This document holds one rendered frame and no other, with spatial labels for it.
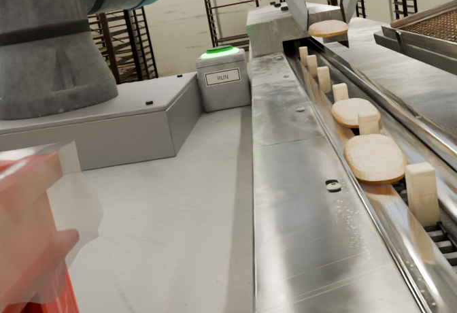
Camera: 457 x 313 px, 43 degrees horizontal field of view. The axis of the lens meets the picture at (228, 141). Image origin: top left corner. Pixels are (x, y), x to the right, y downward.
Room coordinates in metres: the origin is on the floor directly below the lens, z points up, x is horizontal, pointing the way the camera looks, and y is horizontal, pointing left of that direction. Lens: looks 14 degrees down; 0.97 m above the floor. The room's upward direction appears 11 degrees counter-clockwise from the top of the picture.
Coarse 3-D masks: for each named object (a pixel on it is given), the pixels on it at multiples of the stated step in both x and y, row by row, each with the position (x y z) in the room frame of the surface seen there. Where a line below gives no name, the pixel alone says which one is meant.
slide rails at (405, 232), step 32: (320, 64) 0.88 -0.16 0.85; (320, 96) 0.63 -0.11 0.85; (352, 96) 0.59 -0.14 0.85; (384, 128) 0.44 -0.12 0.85; (416, 160) 0.35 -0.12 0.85; (384, 192) 0.31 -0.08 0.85; (448, 192) 0.29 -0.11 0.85; (384, 224) 0.27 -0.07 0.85; (416, 224) 0.26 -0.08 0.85; (416, 256) 0.23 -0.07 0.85; (448, 288) 0.20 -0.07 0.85
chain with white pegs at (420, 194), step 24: (312, 72) 0.84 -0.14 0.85; (336, 96) 0.56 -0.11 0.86; (360, 120) 0.42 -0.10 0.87; (408, 168) 0.28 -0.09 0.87; (432, 168) 0.28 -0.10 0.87; (408, 192) 0.29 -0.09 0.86; (432, 192) 0.28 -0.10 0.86; (432, 216) 0.28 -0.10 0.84; (456, 240) 0.25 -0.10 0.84; (456, 264) 0.24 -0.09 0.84
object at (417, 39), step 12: (456, 0) 0.77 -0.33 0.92; (420, 12) 0.77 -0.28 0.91; (432, 12) 0.77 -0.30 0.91; (444, 12) 0.76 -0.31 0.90; (456, 12) 0.73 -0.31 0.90; (396, 24) 0.78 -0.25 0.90; (408, 24) 0.77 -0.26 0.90; (420, 24) 0.75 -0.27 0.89; (432, 24) 0.71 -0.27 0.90; (444, 24) 0.68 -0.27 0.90; (384, 36) 0.77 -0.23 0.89; (408, 36) 0.64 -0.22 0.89; (420, 36) 0.59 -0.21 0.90; (432, 36) 0.64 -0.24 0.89; (444, 36) 0.61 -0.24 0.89; (432, 48) 0.56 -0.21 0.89; (444, 48) 0.52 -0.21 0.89; (456, 48) 0.49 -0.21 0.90
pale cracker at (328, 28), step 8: (312, 24) 0.61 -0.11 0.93; (320, 24) 0.58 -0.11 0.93; (328, 24) 0.56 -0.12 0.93; (336, 24) 0.56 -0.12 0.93; (344, 24) 0.56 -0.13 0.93; (312, 32) 0.58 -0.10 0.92; (320, 32) 0.56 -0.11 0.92; (328, 32) 0.55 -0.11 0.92; (336, 32) 0.55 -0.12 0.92; (344, 32) 0.55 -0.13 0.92
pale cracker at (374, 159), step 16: (352, 144) 0.38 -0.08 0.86; (368, 144) 0.38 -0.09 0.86; (384, 144) 0.37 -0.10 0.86; (352, 160) 0.35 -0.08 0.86; (368, 160) 0.34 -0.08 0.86; (384, 160) 0.34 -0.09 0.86; (400, 160) 0.34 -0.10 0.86; (368, 176) 0.33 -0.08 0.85; (384, 176) 0.32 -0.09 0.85; (400, 176) 0.32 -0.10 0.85
